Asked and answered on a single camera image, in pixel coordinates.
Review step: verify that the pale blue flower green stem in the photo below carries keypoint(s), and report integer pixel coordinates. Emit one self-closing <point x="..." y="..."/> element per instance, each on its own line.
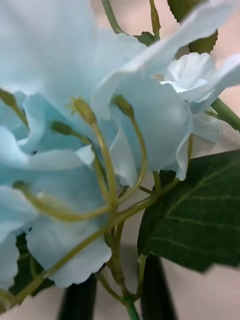
<point x="62" y="50"/>
<point x="192" y="70"/>

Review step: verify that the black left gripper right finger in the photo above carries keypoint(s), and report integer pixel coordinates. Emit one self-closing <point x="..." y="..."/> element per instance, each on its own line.
<point x="156" y="287"/>

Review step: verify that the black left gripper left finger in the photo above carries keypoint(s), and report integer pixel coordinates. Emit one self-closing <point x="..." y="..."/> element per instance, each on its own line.
<point x="80" y="300"/>

